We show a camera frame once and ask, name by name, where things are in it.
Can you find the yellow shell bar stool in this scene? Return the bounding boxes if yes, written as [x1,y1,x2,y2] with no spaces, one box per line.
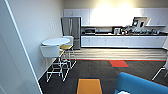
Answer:
[59,43,78,73]

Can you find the white upper kitchen cabinets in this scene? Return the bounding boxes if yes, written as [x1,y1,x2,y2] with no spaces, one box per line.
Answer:
[63,7,168,28]

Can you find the white shell bar stool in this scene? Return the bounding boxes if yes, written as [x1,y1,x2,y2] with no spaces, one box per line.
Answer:
[39,44,67,83]
[62,35,75,46]

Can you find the stainless steel fridge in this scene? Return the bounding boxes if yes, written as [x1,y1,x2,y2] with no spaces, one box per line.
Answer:
[60,16,83,51]

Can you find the white kitchen cabinets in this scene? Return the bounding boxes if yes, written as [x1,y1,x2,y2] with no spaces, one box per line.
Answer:
[63,7,168,28]
[80,33,168,49]

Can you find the black wall-mounted screen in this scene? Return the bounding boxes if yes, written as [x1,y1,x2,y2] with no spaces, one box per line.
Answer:
[132,17,147,29]

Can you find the white wall switch plate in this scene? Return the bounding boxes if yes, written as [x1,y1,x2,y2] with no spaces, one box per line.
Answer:
[49,18,56,31]

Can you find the white lower kitchen cabinets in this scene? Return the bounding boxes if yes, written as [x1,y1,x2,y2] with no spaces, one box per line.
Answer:
[80,33,168,49]

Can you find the black microwave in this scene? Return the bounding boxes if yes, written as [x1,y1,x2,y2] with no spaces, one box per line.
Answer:
[84,28,97,36]

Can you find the white round high table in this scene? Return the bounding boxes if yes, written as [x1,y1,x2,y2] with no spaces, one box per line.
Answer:
[41,37,72,68]

